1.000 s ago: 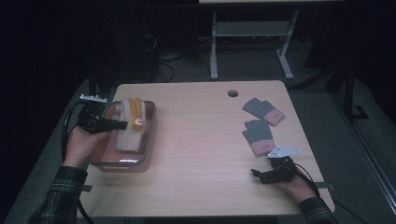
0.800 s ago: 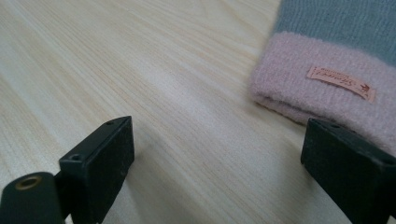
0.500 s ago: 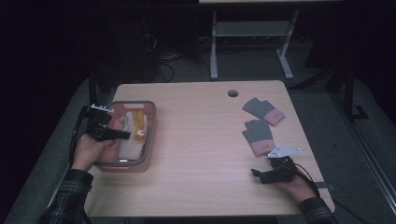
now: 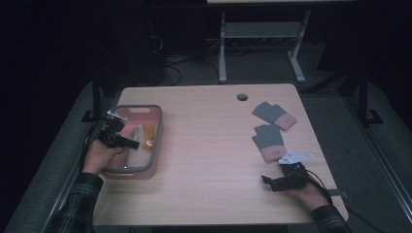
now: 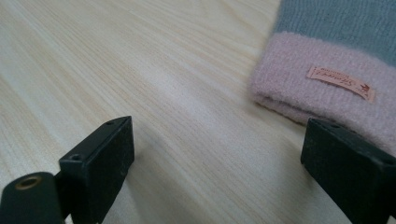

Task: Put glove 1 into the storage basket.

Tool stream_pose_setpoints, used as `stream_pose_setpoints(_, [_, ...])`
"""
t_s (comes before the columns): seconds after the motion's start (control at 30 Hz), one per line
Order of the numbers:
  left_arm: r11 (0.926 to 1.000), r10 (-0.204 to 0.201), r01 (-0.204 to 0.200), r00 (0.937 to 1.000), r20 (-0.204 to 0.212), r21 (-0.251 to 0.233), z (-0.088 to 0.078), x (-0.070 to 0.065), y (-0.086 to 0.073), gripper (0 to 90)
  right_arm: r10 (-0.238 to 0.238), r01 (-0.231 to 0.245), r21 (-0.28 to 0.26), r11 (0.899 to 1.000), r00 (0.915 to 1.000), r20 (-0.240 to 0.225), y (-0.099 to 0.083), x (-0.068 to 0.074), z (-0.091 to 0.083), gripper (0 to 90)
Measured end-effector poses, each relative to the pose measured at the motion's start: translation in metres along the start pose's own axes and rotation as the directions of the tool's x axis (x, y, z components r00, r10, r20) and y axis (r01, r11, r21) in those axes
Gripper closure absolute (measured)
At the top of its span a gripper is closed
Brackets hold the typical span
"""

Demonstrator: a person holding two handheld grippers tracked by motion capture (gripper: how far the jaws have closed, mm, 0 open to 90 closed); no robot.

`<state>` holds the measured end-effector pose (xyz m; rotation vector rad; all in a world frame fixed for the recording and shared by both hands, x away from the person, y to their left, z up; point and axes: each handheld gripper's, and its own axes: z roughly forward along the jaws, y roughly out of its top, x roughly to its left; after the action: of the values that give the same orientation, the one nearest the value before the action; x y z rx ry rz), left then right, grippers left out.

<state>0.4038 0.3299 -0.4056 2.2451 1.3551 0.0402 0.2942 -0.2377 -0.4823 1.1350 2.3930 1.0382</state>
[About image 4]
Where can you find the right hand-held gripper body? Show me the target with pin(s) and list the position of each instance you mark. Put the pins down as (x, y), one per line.
(293, 176)

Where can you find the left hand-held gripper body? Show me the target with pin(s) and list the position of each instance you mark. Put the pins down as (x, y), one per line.
(111, 134)

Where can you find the pink basin with grey rim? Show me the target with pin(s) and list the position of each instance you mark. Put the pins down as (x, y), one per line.
(152, 116)

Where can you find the person's right hand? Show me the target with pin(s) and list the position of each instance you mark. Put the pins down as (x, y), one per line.
(309, 195)

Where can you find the person's left hand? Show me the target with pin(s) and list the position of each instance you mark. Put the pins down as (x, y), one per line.
(98, 158)

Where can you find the grey glove with pink cuff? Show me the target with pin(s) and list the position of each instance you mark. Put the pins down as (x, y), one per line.
(268, 140)
(273, 115)

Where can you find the black metal stand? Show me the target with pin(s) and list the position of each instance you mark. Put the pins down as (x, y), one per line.
(364, 97)
(96, 97)

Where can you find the grey tape strip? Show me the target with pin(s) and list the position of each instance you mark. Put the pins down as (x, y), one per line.
(340, 194)

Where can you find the white metal stand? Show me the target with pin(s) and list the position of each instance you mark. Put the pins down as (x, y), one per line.
(262, 30)

